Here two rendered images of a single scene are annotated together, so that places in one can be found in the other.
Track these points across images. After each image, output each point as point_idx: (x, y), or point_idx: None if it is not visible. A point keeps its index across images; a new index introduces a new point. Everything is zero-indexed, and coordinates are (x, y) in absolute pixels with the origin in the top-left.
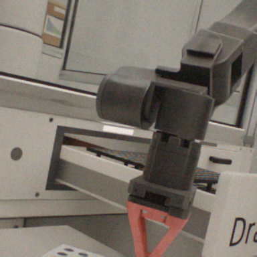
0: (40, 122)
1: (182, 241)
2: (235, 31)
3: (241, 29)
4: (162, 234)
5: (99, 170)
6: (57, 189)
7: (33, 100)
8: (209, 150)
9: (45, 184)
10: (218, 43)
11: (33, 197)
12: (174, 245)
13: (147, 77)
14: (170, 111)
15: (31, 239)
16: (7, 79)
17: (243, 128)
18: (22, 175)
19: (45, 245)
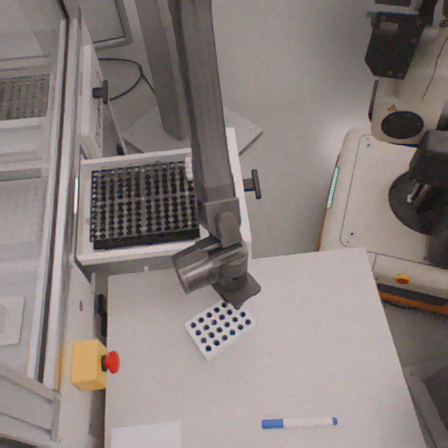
0: (72, 277)
1: (104, 154)
2: (226, 190)
3: (228, 185)
4: None
5: (132, 258)
6: (91, 274)
7: (66, 281)
8: (90, 93)
9: (89, 284)
10: (236, 221)
11: (92, 296)
12: None
13: (200, 258)
14: (235, 271)
15: (131, 319)
16: (60, 304)
17: (73, 18)
18: (86, 303)
19: (144, 315)
